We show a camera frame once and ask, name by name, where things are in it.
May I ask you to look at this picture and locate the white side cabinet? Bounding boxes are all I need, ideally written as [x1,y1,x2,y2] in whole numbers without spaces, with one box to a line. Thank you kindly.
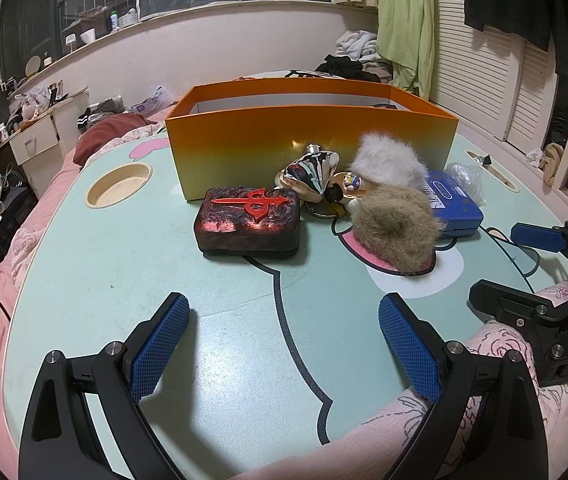
[8,92,89,166]

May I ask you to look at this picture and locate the light green hanging cloth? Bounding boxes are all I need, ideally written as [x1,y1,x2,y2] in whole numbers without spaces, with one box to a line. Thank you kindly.
[378,0,437,101]

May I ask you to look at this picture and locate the mint green desktop table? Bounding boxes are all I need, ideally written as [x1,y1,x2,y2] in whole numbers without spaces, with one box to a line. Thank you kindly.
[1,135,568,480]

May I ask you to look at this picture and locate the black and white patterned pouch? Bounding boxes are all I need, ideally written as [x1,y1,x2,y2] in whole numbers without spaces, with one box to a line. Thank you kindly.
[278,144,339,206]

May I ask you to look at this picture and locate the white clothes pile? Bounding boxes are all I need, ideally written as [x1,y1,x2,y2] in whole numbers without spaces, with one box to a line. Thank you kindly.
[334,30,379,61]

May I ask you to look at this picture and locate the beige socks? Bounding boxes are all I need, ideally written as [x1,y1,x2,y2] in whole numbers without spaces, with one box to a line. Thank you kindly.
[526,142,565,186]

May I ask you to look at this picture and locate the orange cardboard box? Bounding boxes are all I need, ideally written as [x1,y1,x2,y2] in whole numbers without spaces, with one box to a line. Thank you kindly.
[165,77,460,203]

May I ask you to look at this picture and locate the keychain figure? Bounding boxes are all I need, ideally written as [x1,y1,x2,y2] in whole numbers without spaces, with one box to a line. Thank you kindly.
[306,172,371,220]

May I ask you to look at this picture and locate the black and white striped sock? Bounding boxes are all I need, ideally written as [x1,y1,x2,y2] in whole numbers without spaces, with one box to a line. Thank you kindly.
[76,100,127,131]

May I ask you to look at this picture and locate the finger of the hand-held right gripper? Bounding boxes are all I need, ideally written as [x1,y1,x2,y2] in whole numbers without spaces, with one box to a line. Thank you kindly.
[468,280,565,341]
[510,222,568,276]

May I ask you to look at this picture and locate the blue hard case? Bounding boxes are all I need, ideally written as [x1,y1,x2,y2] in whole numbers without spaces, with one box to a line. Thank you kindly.
[421,170,485,238]

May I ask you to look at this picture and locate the dark red pillow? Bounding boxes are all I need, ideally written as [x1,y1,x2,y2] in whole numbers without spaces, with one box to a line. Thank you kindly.
[72,113,152,167]

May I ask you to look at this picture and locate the person's pink pajama leg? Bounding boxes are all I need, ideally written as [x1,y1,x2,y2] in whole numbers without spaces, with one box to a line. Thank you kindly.
[229,280,568,480]

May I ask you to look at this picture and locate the black clothes pile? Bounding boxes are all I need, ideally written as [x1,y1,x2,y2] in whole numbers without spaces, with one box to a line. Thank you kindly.
[314,55,382,83]

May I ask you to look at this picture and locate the clear plastic bag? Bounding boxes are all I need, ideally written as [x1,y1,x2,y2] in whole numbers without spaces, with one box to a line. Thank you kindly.
[445,161,487,206]

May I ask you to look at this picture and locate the white fur ball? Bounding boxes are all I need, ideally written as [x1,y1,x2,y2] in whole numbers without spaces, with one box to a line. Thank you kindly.
[349,130,430,188]

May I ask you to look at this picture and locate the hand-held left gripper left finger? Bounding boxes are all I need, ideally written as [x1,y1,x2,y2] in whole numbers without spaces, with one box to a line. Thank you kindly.
[18,291,191,480]

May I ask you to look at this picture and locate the white louvered closet door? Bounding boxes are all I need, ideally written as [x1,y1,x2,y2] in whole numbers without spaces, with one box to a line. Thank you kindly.
[431,20,568,151]

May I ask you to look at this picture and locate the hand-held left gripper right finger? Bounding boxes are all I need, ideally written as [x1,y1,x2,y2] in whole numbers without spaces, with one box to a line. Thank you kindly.
[378,292,550,480]

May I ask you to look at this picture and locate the brown fur ball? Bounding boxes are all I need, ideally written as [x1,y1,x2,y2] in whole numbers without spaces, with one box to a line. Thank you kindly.
[351,182,442,276]

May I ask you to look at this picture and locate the red and black case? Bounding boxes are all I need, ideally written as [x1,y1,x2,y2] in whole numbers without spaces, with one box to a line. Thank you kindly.
[194,187,301,260]

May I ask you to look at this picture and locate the white plastic bag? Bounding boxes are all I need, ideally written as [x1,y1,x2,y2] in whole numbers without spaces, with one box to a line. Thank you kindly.
[18,85,52,121]

